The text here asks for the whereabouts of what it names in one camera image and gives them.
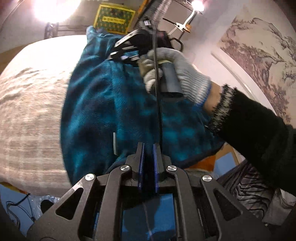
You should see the blue plaid fleece garment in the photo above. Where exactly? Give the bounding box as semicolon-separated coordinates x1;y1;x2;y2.
60;27;223;184

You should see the right forearm black sleeve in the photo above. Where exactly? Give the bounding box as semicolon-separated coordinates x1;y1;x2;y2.
204;83;295;195

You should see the right hand grey glove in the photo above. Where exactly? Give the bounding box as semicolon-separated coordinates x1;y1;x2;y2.
137;48;211;108

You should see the grey plaid hanging cloth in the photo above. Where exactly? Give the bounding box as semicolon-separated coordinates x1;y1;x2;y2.
145;0;173;23

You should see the green yellow patterned bag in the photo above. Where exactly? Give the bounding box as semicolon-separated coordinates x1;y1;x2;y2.
93;4;136;35

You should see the white clip lamp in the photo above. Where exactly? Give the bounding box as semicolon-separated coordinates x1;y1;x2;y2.
162;0;206;35

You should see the striped grey fabric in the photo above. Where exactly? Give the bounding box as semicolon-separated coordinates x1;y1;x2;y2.
217;160;283;226

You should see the beige checked bed cover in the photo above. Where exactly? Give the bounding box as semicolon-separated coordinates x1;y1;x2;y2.
1;35;87;197

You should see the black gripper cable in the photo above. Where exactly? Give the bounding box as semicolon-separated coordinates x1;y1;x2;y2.
151;22;164;151

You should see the bright ring lamp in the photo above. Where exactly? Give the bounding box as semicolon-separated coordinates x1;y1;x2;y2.
32;0;81;23

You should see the landscape wall painting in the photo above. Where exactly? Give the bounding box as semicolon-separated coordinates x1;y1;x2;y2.
212;1;295;126

